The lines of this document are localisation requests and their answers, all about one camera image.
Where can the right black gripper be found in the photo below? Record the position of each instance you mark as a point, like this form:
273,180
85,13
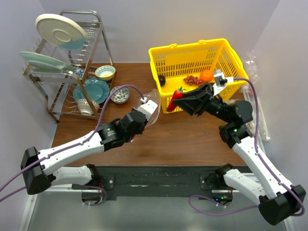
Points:
196,106

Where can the red chili pepper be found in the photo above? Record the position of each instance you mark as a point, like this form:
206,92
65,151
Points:
178,94

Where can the clear zip top bag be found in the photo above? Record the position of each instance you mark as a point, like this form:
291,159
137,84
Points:
154,96

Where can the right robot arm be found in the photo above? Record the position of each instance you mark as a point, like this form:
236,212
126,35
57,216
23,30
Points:
273,194

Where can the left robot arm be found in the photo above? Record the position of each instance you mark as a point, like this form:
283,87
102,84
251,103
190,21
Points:
39,167

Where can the clear plastic bag pile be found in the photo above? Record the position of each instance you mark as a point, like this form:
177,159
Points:
251,68

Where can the red grape bunch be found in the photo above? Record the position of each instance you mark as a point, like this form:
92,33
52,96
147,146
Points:
191,80

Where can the orange fruit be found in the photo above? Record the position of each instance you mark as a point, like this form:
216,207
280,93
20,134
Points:
206,76

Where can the yellow plastic basket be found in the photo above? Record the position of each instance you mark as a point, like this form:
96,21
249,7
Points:
176,62

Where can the dark floral bowl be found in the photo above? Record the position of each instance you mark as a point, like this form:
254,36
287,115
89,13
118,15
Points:
120,96

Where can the teal patterned bowl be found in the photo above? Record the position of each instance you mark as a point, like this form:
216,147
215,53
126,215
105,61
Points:
105,72

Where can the teal scalloped plate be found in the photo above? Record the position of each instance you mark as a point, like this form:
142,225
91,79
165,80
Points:
97,90

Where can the patterned cup in rack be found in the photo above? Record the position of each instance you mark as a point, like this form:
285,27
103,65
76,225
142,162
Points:
84,107

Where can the blue patterned small dish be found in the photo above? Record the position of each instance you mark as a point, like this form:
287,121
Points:
79,72

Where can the metal dish rack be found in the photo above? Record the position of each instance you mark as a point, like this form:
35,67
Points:
57,86

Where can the white and blue plate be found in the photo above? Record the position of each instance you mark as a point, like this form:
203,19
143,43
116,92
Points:
61,31

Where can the pale green plate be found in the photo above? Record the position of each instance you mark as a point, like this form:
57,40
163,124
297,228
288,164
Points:
45,62

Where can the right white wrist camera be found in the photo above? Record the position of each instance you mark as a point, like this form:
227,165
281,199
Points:
220,81

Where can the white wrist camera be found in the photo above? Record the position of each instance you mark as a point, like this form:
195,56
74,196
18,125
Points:
220,81
148,109

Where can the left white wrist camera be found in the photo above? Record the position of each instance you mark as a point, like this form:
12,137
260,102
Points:
148,109

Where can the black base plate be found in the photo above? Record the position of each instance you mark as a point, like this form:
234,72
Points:
160,181

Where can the aluminium rail frame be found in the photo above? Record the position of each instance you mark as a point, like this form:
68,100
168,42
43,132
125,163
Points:
60,208

